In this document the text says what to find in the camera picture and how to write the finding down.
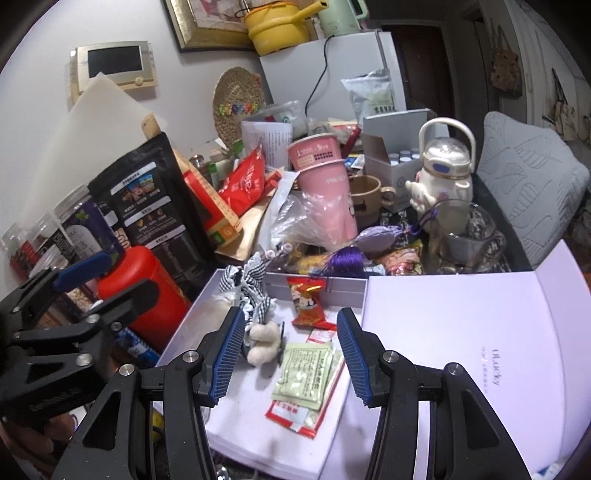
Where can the red snack bag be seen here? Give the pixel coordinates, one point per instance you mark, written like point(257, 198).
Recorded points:
point(244, 180)

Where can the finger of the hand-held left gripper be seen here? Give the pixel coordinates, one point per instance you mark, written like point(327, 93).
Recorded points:
point(83, 272)
point(124, 295)

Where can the lavender gift box base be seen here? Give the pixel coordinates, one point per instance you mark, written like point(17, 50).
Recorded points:
point(249, 415)

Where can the clear plastic bag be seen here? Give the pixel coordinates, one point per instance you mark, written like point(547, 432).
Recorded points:
point(300, 221)

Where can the white paper pouch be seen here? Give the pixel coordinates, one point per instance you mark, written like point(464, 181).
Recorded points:
point(284, 194)

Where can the red cartoon snack packet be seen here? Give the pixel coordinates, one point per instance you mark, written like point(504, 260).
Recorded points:
point(307, 300)

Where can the woven straw hat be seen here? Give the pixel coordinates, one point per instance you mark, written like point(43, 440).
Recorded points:
point(238, 92)

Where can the printed tote bag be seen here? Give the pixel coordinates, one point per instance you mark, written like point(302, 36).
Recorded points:
point(568, 110)

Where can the tall pink cup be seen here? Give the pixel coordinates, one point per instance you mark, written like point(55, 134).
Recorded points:
point(328, 194)

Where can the wall intercom panel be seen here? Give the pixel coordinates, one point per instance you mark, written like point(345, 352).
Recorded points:
point(115, 60)

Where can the brown patterned hanging bag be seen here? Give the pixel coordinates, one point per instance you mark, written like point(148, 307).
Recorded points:
point(505, 69)

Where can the framed picture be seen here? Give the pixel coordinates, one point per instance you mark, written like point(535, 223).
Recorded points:
point(207, 39)

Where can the blue snack packet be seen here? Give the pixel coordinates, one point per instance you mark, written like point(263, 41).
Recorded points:
point(138, 346)

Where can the colourful candy packet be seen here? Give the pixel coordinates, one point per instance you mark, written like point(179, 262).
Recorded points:
point(401, 258)

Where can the purple label jar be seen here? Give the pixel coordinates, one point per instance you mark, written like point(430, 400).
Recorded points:
point(85, 226)

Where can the white mini fridge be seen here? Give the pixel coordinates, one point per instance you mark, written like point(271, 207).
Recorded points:
point(351, 60)

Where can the checkered scrunchie with plush balls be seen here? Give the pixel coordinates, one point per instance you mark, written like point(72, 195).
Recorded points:
point(256, 309)

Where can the clear plastic cup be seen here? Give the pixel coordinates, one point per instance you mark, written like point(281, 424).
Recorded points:
point(281, 115)

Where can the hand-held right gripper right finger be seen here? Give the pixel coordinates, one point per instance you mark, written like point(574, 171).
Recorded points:
point(355, 360)

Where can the red sachet packet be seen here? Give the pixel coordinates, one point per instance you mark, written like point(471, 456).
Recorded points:
point(286, 413)

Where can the clear jar with red contents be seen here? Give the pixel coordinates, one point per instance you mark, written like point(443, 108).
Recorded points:
point(21, 254)

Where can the white cardboard box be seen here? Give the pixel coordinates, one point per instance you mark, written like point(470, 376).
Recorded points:
point(392, 184)

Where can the white cartoon water bottle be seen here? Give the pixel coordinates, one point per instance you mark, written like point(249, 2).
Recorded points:
point(443, 161)

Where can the green kettle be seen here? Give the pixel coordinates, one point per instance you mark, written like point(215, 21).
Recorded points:
point(337, 14)

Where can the glass cup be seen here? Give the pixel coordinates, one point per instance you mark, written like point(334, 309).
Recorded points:
point(466, 240)

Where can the grey quilted cushion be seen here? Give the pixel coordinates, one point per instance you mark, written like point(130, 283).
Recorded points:
point(531, 184)

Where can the purple sachet with tassel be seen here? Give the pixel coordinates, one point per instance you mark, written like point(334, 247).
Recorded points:
point(374, 240)

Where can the yellow patterned packet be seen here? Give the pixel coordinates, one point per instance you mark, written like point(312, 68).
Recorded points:
point(311, 263)

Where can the red canister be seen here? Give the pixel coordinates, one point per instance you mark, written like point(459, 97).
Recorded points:
point(138, 281)

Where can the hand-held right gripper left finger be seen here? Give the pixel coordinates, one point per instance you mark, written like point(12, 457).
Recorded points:
point(226, 360)

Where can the red orange box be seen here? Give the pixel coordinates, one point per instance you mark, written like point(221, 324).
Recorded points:
point(217, 221)

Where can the pink red paper cup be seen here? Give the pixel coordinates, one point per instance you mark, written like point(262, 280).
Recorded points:
point(314, 152)

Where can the person's left hand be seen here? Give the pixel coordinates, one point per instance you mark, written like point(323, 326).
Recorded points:
point(32, 438)

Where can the clear plastic jar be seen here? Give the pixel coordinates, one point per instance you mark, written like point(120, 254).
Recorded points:
point(51, 240)

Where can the yellow pot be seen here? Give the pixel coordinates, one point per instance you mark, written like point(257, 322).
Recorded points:
point(277, 32)

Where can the green white pouch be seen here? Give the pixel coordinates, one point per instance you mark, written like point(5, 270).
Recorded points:
point(374, 97)

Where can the white foam board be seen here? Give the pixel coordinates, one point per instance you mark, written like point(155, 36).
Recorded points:
point(92, 134)

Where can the gold foil bag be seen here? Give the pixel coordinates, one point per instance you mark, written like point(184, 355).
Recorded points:
point(240, 244)

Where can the dark wooden door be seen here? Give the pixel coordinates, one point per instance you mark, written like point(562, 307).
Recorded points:
point(425, 60)

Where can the green sachet packet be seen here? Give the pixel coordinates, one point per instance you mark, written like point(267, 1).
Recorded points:
point(300, 374)

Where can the brown mug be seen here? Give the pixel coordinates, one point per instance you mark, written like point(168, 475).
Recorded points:
point(364, 194)

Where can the black snack bag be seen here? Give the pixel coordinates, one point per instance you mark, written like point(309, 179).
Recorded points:
point(147, 194)

